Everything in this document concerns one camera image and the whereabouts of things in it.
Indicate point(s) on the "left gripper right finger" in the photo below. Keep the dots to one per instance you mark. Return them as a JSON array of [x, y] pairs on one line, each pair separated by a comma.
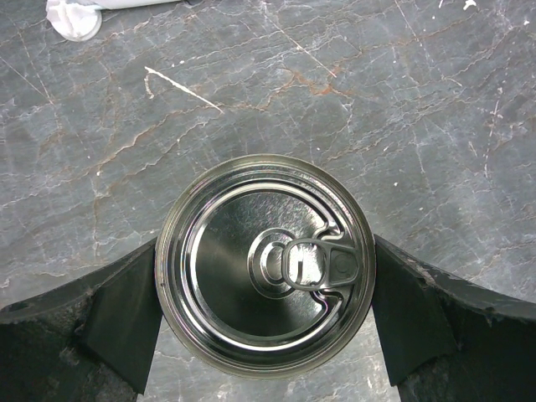
[[447, 339]]

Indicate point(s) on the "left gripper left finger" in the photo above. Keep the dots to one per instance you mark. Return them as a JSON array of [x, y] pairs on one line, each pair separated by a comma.
[[92, 339]]

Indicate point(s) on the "white cube cabinet counter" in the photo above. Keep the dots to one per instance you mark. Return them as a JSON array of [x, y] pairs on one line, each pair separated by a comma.
[[80, 20]]

